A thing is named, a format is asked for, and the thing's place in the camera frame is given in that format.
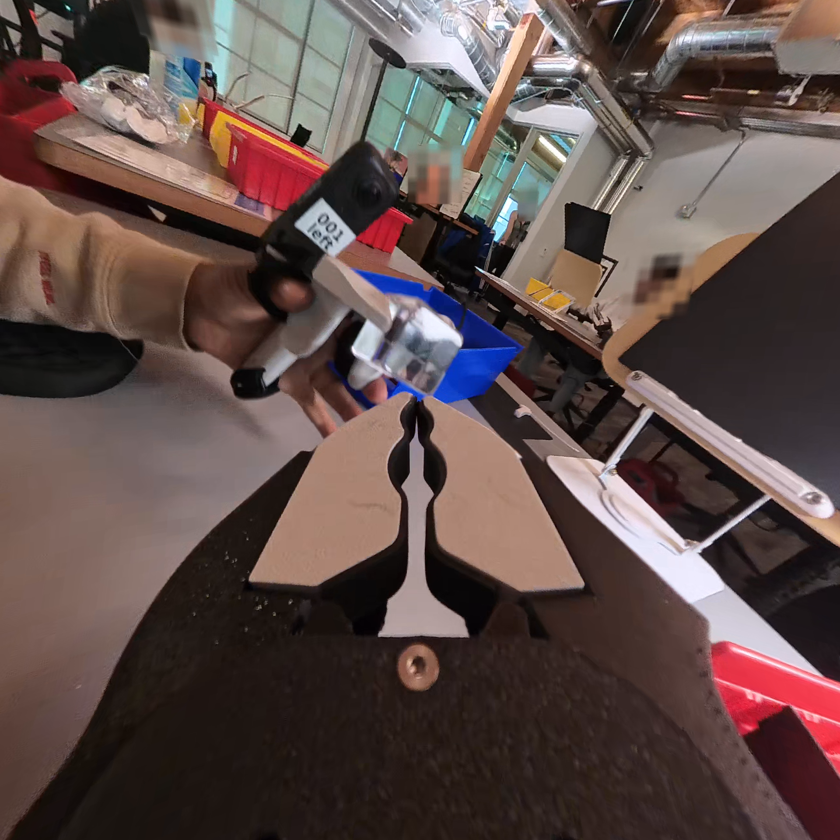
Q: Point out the wooden edged table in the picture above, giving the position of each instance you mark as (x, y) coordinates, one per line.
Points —
(544, 308)
(164, 170)

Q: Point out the white metal stand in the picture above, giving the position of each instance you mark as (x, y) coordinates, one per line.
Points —
(643, 518)

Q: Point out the small yellow bin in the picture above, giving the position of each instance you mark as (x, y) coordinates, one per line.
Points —
(558, 298)

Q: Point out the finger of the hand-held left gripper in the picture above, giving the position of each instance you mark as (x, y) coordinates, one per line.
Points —
(354, 292)
(367, 374)

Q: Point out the clear plastic bag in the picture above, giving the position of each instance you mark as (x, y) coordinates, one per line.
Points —
(124, 105)

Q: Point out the black screen wooden frame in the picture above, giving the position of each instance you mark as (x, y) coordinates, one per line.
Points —
(754, 328)

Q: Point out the person's left hand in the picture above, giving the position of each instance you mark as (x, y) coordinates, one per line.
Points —
(223, 315)

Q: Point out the black floor lamp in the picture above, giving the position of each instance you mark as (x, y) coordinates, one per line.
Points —
(380, 85)

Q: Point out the clear acrylic cube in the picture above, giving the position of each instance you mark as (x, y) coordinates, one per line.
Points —
(413, 348)

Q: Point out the red plastic bin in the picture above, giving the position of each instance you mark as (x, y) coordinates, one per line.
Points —
(33, 98)

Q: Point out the blue storage bin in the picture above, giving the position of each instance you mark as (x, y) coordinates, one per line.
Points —
(479, 348)

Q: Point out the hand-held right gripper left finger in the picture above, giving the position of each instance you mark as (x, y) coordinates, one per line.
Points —
(328, 518)

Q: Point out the red tote bag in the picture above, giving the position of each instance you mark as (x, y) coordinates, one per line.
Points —
(646, 485)

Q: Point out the black panel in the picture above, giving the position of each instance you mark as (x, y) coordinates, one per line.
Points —
(586, 229)

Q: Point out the paper sheet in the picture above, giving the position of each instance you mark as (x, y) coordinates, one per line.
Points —
(164, 164)

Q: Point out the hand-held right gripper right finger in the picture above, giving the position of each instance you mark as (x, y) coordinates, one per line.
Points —
(505, 518)

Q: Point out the red storage bin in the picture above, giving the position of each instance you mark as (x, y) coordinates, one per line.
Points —
(754, 689)

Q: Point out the silver ventilation duct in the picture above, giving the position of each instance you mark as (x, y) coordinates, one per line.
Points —
(623, 111)
(472, 39)

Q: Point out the black office chair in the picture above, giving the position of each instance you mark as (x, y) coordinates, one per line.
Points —
(463, 253)

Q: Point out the white blue canister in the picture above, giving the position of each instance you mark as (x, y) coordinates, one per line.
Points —
(180, 79)

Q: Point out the black bin divider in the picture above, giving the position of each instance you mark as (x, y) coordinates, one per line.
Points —
(800, 774)

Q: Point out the yellow parts bin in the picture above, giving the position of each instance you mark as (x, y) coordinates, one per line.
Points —
(220, 138)

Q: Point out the wooden column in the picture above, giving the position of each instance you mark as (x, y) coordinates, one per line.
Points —
(505, 85)

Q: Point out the standing desk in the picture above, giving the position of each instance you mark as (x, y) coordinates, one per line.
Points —
(446, 220)

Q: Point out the red parts bin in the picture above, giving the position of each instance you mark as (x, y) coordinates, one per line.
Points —
(282, 170)
(210, 111)

